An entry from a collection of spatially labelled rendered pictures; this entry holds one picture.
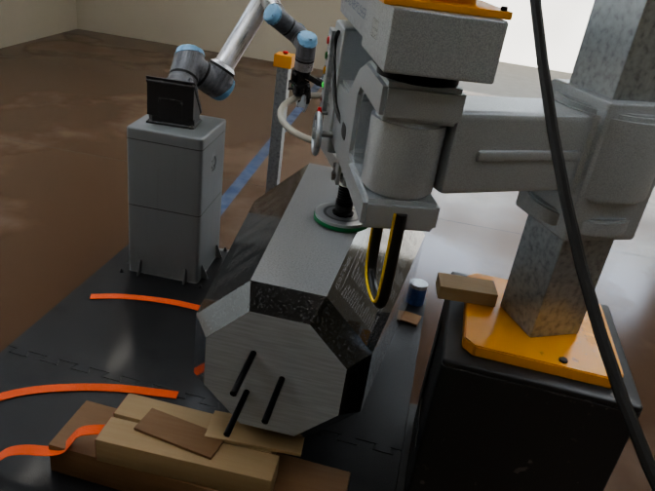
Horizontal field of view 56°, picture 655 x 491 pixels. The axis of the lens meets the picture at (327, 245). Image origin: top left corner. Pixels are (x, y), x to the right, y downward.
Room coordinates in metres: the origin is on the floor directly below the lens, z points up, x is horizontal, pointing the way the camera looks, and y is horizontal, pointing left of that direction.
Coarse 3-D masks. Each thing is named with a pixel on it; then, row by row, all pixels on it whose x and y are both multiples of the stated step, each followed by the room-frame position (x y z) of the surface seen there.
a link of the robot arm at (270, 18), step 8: (264, 0) 3.08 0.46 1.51; (272, 0) 3.04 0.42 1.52; (264, 8) 3.05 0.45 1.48; (272, 8) 2.95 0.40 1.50; (280, 8) 2.95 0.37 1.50; (264, 16) 2.96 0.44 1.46; (272, 16) 2.92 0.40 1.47; (280, 16) 2.93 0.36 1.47; (288, 16) 2.97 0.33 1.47; (272, 24) 2.94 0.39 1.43; (280, 24) 2.94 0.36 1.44; (288, 24) 2.96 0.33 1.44; (280, 32) 2.98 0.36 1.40; (288, 32) 2.97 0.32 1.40
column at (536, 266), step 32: (608, 0) 1.80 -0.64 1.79; (640, 0) 1.70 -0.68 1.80; (608, 32) 1.77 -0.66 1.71; (640, 32) 1.69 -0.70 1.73; (576, 64) 1.85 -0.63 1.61; (608, 64) 1.73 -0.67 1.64; (640, 64) 1.70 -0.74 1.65; (608, 96) 1.70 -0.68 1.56; (640, 96) 1.71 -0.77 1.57; (544, 256) 1.73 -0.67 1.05; (512, 288) 1.82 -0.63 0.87; (544, 288) 1.69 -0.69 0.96; (576, 288) 1.72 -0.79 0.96; (544, 320) 1.69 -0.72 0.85; (576, 320) 1.74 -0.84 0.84
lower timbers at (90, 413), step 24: (96, 408) 1.74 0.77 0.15; (72, 432) 1.61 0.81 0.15; (72, 456) 1.53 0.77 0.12; (288, 456) 1.64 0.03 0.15; (96, 480) 1.51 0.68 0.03; (120, 480) 1.50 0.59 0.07; (144, 480) 1.48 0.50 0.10; (168, 480) 1.47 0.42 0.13; (288, 480) 1.53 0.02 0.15; (312, 480) 1.55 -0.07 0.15; (336, 480) 1.57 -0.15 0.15
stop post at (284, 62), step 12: (276, 60) 4.09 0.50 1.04; (288, 60) 4.07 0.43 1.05; (288, 72) 4.10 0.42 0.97; (276, 84) 4.11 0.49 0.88; (288, 84) 4.12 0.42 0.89; (276, 96) 4.10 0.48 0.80; (288, 96) 4.16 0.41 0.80; (276, 108) 4.10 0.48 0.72; (276, 120) 4.10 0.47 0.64; (276, 132) 4.10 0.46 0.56; (276, 144) 4.10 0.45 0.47; (276, 156) 4.10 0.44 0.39; (276, 168) 4.10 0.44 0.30; (276, 180) 4.10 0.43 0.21
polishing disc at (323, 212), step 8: (320, 208) 2.19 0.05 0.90; (328, 208) 2.20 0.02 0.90; (320, 216) 2.12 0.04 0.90; (328, 216) 2.13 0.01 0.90; (336, 216) 2.14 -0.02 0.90; (328, 224) 2.08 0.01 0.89; (336, 224) 2.07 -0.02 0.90; (344, 224) 2.08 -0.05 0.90; (352, 224) 2.09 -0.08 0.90; (360, 224) 2.10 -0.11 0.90
